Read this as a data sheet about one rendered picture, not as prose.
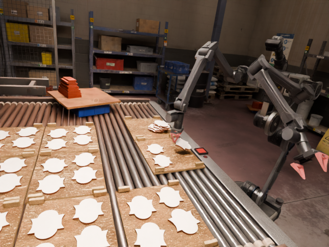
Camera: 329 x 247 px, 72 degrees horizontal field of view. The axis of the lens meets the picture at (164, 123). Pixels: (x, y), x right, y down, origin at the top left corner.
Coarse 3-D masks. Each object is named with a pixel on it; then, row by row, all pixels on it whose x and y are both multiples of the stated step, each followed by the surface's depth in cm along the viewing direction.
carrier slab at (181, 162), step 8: (136, 144) 164; (144, 144) 163; (160, 144) 165; (168, 144) 167; (144, 152) 152; (168, 152) 156; (176, 152) 157; (184, 152) 158; (152, 160) 144; (176, 160) 147; (184, 160) 148; (192, 160) 150; (152, 168) 136; (168, 168) 138; (176, 168) 139; (184, 168) 140; (192, 168) 142; (200, 168) 144
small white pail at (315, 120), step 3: (312, 114) 515; (315, 114) 516; (312, 117) 505; (315, 117) 499; (318, 117) 496; (321, 117) 507; (309, 120) 516; (312, 120) 506; (315, 120) 501; (318, 120) 498; (309, 123) 513; (312, 123) 506; (315, 123) 503; (318, 123) 503
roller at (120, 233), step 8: (96, 120) 196; (96, 128) 182; (104, 152) 149; (104, 160) 141; (104, 168) 134; (112, 176) 129; (112, 184) 120; (112, 192) 115; (112, 200) 110; (112, 208) 106; (120, 224) 97; (120, 232) 93; (120, 240) 90
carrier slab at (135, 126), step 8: (128, 120) 200; (136, 120) 203; (144, 120) 205; (152, 120) 207; (160, 120) 209; (128, 128) 184; (136, 128) 186; (144, 128) 188; (144, 136) 174; (152, 136) 176; (160, 136) 178; (168, 136) 179
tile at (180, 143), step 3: (174, 138) 157; (180, 138) 160; (177, 141) 155; (180, 141) 157; (183, 141) 158; (177, 144) 152; (180, 144) 153; (183, 144) 155; (186, 144) 157; (180, 147) 152; (183, 147) 152; (186, 147) 153; (189, 147) 155
